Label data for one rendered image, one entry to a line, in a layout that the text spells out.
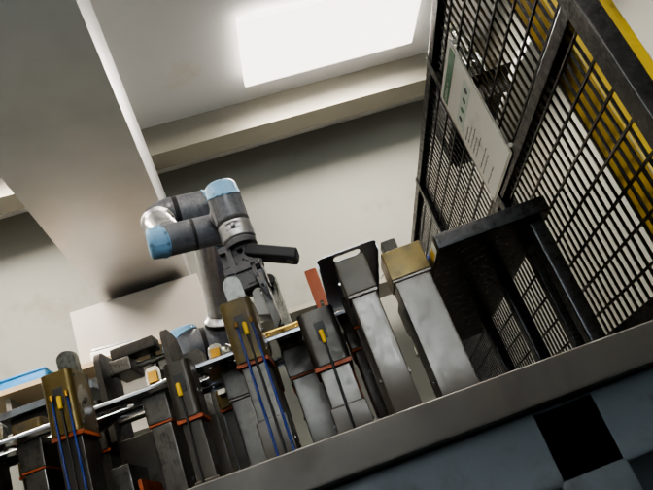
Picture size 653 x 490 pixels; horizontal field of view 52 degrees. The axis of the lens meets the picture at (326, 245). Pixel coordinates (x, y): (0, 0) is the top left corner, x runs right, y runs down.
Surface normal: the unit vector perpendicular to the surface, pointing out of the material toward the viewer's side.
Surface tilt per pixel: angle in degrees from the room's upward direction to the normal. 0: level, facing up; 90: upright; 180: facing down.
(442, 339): 90
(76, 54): 180
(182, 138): 90
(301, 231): 90
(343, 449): 90
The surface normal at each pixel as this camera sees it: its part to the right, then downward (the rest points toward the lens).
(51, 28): 0.34, 0.86
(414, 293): -0.08, -0.37
